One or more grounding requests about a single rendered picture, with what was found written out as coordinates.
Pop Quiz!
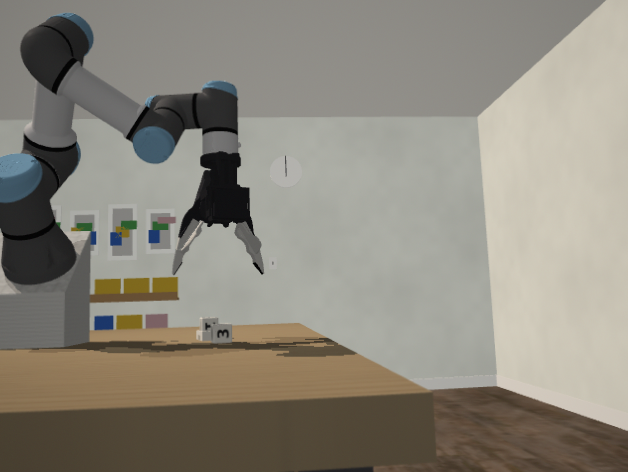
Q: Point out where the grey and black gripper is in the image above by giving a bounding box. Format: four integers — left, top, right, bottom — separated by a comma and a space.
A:
172, 151, 264, 275

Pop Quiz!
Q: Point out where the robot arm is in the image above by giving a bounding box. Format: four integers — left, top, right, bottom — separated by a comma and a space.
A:
0, 13, 241, 285

